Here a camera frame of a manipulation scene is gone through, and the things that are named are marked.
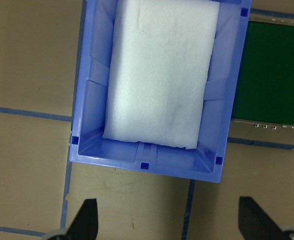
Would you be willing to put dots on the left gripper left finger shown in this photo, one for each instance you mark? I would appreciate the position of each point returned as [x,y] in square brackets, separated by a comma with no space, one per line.
[85,225]

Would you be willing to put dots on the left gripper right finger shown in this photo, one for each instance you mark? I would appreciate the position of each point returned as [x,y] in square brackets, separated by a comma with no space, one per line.
[254,223]

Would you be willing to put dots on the blue source bin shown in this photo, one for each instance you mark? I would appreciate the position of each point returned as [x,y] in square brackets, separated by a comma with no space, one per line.
[205,163]

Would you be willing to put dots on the green conveyor belt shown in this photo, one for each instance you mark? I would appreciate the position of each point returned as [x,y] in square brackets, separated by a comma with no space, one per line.
[265,86]

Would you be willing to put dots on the white foam pad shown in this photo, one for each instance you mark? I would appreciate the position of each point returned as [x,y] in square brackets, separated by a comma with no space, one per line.
[159,68]

